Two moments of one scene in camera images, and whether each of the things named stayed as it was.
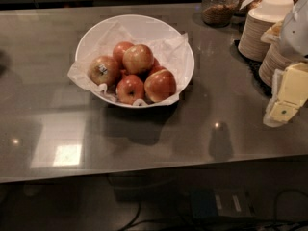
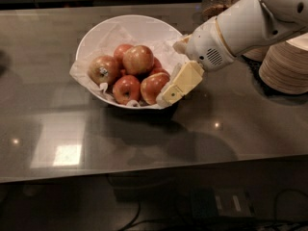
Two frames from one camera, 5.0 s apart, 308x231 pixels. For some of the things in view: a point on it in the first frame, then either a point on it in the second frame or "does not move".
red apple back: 119,51 does not move
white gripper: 295,36 → 205,44
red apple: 138,59 does not move
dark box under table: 221,203 does not move
